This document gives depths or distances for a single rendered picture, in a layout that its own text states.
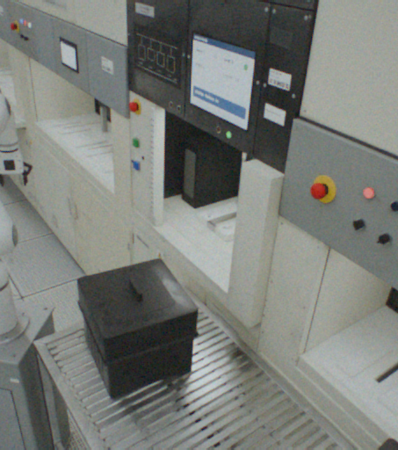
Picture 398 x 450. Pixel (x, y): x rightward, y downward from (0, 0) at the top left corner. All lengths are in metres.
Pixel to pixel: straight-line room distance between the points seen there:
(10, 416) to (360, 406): 1.17
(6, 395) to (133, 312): 0.62
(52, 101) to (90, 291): 2.03
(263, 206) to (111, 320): 0.52
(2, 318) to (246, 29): 1.16
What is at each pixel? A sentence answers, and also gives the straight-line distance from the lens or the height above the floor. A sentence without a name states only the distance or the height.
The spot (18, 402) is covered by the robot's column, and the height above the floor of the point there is 0.55.
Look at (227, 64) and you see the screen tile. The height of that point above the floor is 1.63.
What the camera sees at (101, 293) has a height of 1.01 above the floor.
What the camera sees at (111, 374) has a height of 0.86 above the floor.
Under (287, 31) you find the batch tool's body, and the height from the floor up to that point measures 1.75.
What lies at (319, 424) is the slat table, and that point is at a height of 0.76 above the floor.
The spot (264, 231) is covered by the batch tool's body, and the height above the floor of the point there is 1.24.
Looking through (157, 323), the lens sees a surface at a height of 1.01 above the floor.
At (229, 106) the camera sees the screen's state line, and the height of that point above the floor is 1.51.
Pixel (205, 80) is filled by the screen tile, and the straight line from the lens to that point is 1.49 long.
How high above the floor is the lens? 1.93
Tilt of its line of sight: 32 degrees down
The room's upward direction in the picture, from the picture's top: 4 degrees clockwise
